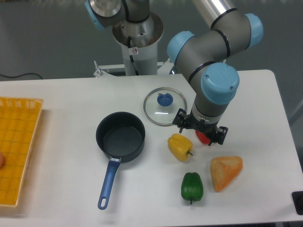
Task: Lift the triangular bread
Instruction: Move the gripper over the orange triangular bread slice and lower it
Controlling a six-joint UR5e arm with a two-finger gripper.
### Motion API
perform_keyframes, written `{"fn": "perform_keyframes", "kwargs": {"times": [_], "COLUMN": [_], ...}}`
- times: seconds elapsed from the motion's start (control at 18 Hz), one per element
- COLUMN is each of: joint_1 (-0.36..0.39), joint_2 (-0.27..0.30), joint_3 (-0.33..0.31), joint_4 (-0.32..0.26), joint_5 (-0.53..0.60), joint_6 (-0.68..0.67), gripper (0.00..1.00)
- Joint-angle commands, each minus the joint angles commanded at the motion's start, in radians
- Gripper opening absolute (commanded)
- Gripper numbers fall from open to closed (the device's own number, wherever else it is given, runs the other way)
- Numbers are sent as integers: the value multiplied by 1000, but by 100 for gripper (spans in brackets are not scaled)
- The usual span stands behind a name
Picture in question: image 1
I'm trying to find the glass lid with blue knob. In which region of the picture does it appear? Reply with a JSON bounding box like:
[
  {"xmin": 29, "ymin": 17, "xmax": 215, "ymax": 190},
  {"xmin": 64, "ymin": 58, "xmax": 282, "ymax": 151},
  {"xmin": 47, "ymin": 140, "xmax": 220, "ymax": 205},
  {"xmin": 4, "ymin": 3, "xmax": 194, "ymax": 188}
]
[{"xmin": 143, "ymin": 87, "xmax": 187, "ymax": 126}]

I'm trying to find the yellow bell pepper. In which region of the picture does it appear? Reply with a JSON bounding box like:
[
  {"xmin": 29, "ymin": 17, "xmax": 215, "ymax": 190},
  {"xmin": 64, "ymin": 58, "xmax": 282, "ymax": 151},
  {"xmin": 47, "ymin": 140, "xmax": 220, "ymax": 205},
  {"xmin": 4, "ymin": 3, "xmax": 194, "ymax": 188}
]
[{"xmin": 168, "ymin": 133, "xmax": 193, "ymax": 161}]

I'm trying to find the black device at table edge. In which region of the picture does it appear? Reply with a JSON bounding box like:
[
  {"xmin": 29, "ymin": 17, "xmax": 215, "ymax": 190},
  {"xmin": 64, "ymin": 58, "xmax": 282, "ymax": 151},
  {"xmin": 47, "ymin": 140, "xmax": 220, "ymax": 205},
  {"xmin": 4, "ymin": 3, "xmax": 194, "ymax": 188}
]
[{"xmin": 292, "ymin": 191, "xmax": 303, "ymax": 215}]

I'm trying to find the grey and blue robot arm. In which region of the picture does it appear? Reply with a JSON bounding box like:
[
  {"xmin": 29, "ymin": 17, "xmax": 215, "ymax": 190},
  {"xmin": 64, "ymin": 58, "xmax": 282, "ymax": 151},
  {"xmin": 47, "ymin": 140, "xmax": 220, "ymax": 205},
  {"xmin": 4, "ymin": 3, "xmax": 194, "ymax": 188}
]
[{"xmin": 85, "ymin": 0, "xmax": 263, "ymax": 144}]

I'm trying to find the green bell pepper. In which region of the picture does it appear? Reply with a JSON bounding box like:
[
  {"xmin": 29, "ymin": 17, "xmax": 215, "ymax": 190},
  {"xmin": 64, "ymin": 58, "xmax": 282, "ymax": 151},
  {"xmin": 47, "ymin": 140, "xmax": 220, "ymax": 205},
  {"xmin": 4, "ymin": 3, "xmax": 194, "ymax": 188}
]
[{"xmin": 181, "ymin": 172, "xmax": 204, "ymax": 204}]

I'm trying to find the black floor cable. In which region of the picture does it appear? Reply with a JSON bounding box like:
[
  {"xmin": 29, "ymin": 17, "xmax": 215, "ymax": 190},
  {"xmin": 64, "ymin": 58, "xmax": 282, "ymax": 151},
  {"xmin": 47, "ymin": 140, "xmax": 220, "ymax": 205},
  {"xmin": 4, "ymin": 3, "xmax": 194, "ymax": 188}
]
[{"xmin": 0, "ymin": 72, "xmax": 44, "ymax": 79}]

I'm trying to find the dark saucepan with blue handle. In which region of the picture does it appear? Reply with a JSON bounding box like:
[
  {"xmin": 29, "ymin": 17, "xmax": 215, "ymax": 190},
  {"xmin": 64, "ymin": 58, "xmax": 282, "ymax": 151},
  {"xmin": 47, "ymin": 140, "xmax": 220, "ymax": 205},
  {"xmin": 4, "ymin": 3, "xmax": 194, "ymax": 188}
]
[{"xmin": 96, "ymin": 112, "xmax": 145, "ymax": 210}]

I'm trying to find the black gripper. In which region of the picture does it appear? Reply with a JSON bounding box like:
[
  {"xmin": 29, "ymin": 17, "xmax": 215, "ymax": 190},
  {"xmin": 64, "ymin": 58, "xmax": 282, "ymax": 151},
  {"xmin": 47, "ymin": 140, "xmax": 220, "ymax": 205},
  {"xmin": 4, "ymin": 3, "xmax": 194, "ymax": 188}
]
[{"xmin": 172, "ymin": 108, "xmax": 228, "ymax": 146}]

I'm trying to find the orange triangle bread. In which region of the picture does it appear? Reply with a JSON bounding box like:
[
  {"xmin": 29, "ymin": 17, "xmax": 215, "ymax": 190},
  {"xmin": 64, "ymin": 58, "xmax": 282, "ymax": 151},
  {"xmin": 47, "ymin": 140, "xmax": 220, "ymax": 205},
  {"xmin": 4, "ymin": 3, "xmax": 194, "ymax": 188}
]
[{"xmin": 210, "ymin": 156, "xmax": 243, "ymax": 192}]

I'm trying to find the red bell pepper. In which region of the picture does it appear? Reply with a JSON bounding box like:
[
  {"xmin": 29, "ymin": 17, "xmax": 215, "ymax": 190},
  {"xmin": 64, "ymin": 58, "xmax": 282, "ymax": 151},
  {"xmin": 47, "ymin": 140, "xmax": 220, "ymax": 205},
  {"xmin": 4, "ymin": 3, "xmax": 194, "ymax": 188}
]
[{"xmin": 195, "ymin": 131, "xmax": 210, "ymax": 145}]

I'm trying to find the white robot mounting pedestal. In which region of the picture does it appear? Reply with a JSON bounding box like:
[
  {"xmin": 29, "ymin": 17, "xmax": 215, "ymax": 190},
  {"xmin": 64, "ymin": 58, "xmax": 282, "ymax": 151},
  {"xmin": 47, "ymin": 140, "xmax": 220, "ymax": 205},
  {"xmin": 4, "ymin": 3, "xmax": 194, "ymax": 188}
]
[{"xmin": 94, "ymin": 12, "xmax": 173, "ymax": 78}]

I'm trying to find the yellow wicker basket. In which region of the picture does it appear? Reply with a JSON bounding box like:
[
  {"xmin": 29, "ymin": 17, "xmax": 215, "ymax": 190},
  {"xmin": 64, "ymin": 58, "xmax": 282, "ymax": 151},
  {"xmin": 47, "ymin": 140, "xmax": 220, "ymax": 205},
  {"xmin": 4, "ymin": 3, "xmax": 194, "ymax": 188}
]
[{"xmin": 0, "ymin": 96, "xmax": 44, "ymax": 207}]

